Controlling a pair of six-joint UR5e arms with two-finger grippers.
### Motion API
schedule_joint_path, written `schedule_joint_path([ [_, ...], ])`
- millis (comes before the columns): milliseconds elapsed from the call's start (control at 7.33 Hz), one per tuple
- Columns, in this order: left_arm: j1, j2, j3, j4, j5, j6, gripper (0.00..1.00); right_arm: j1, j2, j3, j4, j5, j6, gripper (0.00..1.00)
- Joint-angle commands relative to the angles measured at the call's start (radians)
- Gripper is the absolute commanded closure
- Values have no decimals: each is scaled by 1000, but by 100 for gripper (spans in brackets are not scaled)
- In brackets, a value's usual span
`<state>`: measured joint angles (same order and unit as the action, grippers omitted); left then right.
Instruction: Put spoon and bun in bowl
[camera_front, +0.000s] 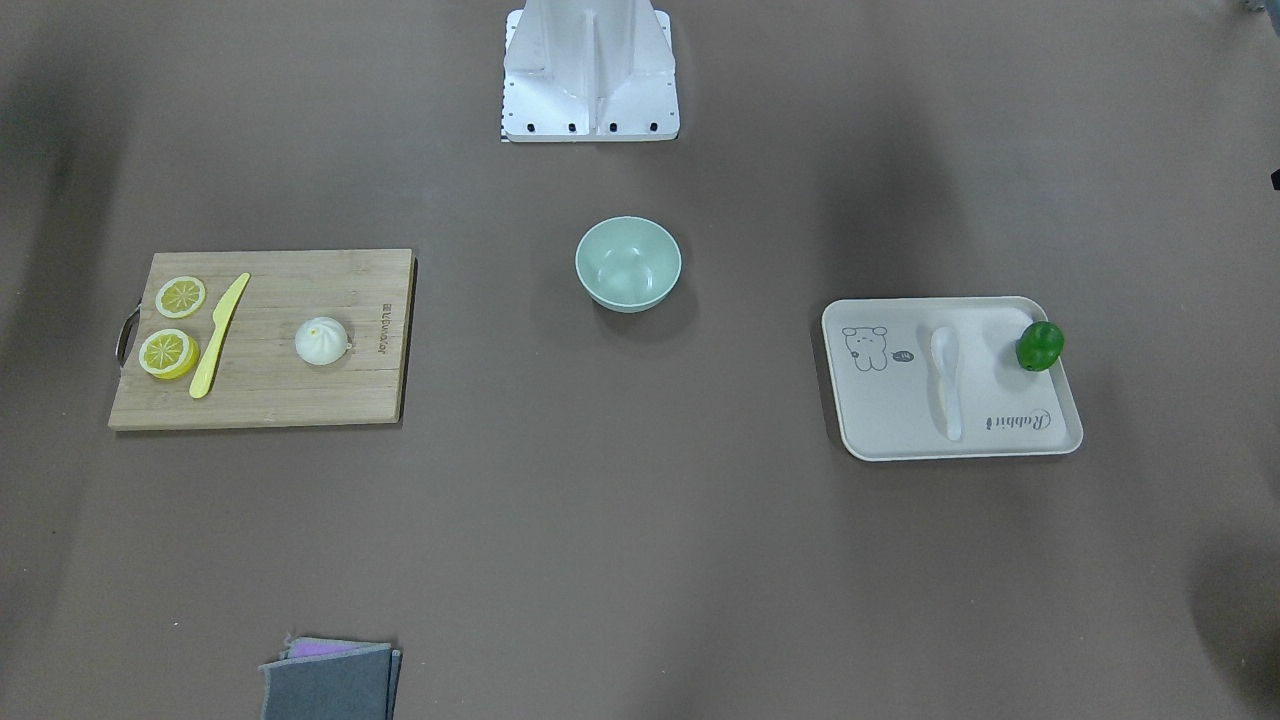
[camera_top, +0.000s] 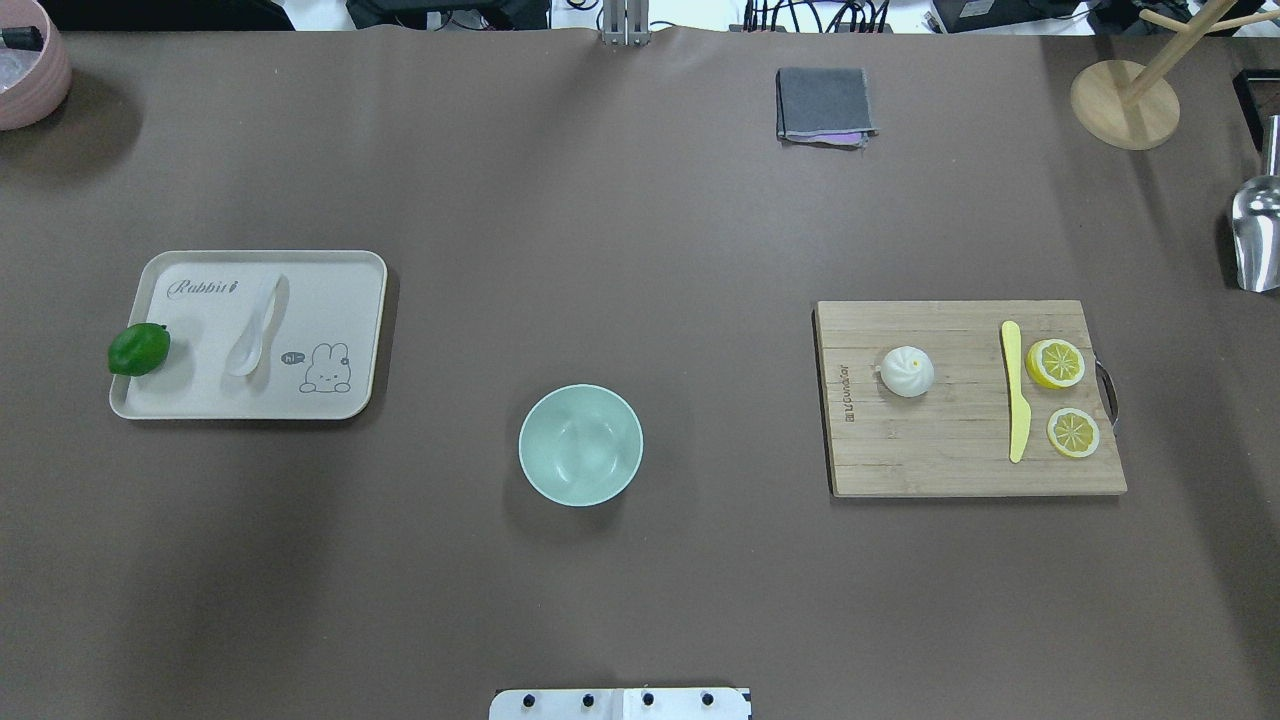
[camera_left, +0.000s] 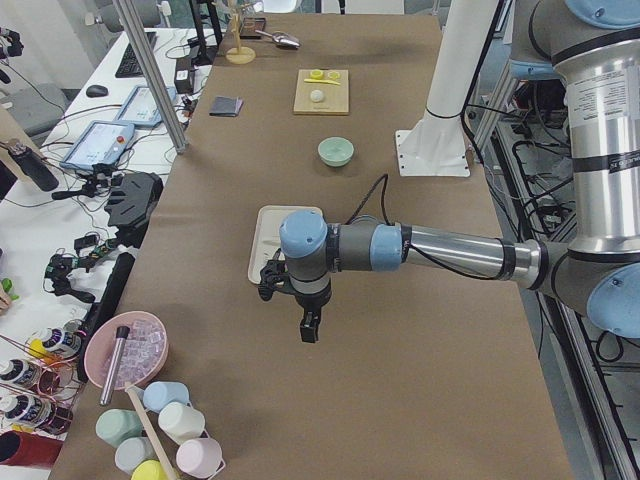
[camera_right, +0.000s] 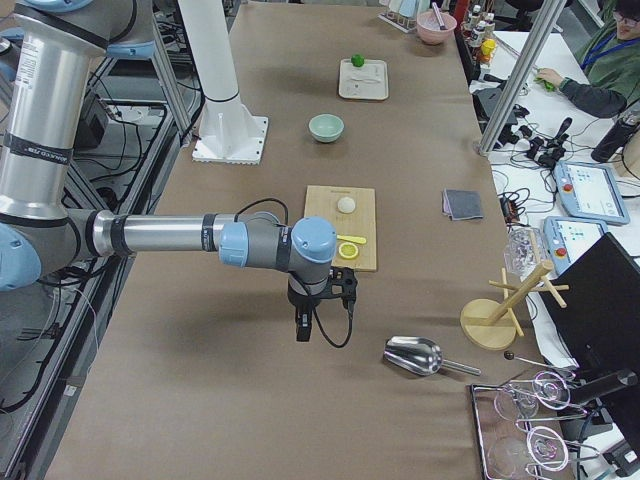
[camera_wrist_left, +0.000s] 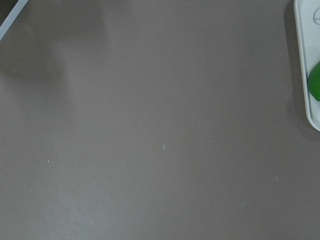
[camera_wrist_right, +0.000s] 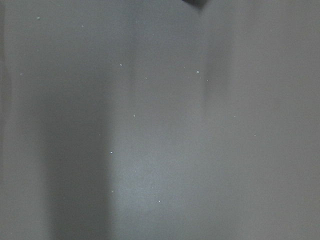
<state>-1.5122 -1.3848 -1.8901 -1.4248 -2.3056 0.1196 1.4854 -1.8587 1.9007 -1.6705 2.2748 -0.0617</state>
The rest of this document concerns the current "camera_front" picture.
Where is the white ceramic spoon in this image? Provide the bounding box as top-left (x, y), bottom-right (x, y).
top-left (931, 325), bottom-right (964, 442)

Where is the white steamed bun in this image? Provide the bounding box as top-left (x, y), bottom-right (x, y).
top-left (294, 316), bottom-right (351, 366)

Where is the mint green bowl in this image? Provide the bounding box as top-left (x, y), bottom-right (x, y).
top-left (573, 217), bottom-right (684, 313)

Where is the beige rabbit tray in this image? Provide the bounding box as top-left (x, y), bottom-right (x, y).
top-left (820, 296), bottom-right (1084, 462)

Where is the green toy pepper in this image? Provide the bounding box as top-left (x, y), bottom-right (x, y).
top-left (1015, 322), bottom-right (1065, 372)

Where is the yellow plastic knife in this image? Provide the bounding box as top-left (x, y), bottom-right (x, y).
top-left (189, 272), bottom-right (252, 398)

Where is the grey cloth stack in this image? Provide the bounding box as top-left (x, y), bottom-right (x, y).
top-left (259, 637), bottom-right (402, 719)

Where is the upper lemon slice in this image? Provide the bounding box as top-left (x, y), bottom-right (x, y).
top-left (154, 275), bottom-right (207, 320)

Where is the lemon slice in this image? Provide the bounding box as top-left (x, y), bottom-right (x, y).
top-left (154, 275), bottom-right (207, 320)
top-left (138, 328), bottom-right (201, 380)

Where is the lower lemon slice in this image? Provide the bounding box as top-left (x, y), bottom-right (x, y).
top-left (138, 328), bottom-right (201, 380)

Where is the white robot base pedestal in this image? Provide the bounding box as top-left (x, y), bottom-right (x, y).
top-left (500, 1), bottom-right (681, 143)

